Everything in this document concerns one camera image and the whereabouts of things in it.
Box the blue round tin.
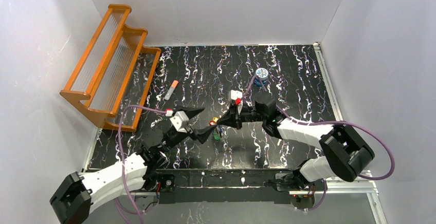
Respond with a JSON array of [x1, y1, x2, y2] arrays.
[[254, 68, 269, 87]]

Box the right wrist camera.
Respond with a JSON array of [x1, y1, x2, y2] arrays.
[[229, 90, 243, 105]]

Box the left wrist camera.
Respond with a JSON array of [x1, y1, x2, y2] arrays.
[[165, 109, 189, 133]]

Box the green tagged key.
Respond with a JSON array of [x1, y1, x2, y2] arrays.
[[212, 130, 221, 141]]

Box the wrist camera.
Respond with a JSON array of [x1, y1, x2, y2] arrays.
[[229, 90, 243, 105], [165, 109, 189, 133]]

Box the orange wooden tiered rack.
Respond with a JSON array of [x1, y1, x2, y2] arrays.
[[60, 4, 161, 132]]

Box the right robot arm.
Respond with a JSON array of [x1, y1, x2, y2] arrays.
[[217, 91, 375, 184]]

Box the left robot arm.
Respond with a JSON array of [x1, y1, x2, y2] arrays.
[[49, 107, 217, 223]]

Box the orange capped white highlighter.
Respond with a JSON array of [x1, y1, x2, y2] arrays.
[[164, 80, 178, 101]]

